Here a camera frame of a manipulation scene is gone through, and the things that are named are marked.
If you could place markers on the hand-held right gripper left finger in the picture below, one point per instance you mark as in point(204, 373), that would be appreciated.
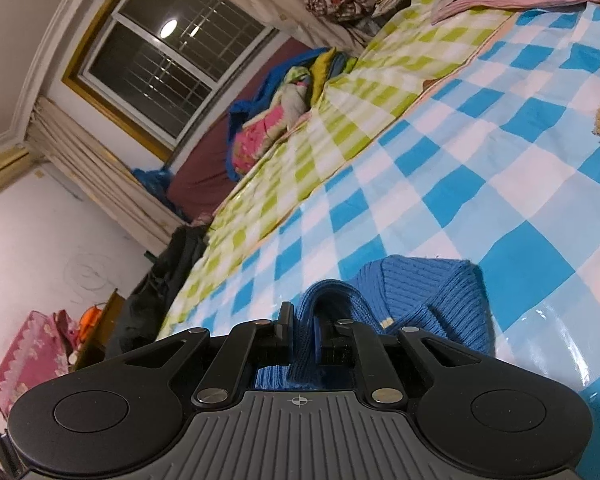
point(277, 345)

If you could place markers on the blue plastic bag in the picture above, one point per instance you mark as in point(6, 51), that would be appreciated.
point(155, 185)

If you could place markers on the pink floral box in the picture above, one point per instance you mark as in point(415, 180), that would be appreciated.
point(25, 360)

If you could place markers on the orange item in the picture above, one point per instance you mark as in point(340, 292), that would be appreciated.
point(91, 320)

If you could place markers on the pile of colourful bedding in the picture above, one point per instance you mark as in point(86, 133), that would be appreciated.
point(265, 130)

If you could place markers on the blue striped knit sweater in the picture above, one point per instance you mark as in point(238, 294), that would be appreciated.
point(430, 300)

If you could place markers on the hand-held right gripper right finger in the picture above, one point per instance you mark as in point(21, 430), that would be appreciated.
point(332, 345)

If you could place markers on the blue checked plastic sheet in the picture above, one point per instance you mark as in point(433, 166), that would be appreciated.
point(480, 160)

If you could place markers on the wooden desk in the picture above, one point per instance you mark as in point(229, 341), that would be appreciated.
point(105, 330)

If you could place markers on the barred window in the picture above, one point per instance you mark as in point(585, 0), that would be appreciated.
point(145, 55)

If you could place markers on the green checked sheet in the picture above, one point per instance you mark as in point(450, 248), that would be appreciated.
point(330, 125)

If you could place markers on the black jacket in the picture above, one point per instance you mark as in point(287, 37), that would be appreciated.
point(155, 285)

